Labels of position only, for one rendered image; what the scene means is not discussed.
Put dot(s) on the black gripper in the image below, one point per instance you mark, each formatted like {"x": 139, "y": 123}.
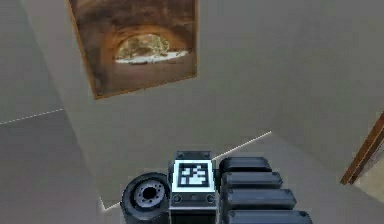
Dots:
{"x": 146, "y": 196}

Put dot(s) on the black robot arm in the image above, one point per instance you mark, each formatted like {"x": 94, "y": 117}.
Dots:
{"x": 256, "y": 196}

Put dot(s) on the brown framed cave picture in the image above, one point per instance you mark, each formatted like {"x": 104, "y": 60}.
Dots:
{"x": 140, "y": 50}

